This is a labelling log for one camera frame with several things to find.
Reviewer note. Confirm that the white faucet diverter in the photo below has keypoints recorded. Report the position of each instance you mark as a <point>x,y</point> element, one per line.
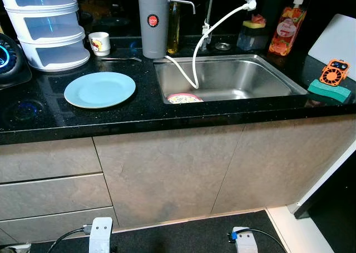
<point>250,4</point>

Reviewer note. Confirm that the yellow oil bottle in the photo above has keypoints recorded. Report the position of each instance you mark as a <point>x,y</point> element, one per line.
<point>174,33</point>

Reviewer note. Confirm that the chrome sink faucet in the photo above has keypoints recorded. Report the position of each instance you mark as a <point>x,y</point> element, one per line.
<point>210,14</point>

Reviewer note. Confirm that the round chrome hole cover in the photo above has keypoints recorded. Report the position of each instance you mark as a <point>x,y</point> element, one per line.
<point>223,46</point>

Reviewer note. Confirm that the small white printed cup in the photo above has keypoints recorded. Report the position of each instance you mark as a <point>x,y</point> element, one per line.
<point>99,44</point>

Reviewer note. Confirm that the silver fork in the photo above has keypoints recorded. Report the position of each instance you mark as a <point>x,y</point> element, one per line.
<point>121,58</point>

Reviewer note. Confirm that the grey water filter canister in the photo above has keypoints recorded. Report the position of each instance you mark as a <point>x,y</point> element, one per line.
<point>153,41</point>

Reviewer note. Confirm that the orange dish soap bottle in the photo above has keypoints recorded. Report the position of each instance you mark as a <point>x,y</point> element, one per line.
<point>285,36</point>

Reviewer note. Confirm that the light blue floral plate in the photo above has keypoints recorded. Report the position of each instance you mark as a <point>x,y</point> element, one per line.
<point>100,89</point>

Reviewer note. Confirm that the black sponge holder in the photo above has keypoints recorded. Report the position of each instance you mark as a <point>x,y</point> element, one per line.
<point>250,40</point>

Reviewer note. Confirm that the beige cabinet door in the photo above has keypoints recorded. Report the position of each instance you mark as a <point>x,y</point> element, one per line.
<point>278,158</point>
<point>167,175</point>

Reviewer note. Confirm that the pink rimmed floral plate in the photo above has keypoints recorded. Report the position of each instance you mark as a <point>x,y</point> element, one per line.
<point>184,99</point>

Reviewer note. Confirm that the yellow sponge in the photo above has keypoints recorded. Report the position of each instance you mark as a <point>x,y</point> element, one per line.
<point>250,26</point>

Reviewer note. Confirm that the green sponge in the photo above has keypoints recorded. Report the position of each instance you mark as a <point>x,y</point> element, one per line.
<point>328,92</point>

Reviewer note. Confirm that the orange mini fan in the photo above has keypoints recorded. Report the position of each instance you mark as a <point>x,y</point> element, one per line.
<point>332,75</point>

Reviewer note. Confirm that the stainless steel sink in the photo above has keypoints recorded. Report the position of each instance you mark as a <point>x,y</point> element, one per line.
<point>245,78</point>

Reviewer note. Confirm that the beige drawer front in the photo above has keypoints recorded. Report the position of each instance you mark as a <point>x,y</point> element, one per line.
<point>53,197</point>
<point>33,228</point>
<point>47,161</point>

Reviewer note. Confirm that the red scrubber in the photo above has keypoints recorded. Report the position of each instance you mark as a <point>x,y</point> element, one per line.
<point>258,20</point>

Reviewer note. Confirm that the white tiered storage container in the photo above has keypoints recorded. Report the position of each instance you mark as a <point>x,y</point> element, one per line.
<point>53,44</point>

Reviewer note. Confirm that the white cutting board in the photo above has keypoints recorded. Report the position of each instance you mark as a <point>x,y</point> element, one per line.
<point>339,44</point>

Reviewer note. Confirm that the black floor mat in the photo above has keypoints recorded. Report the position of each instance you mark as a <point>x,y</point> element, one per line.
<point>178,239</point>

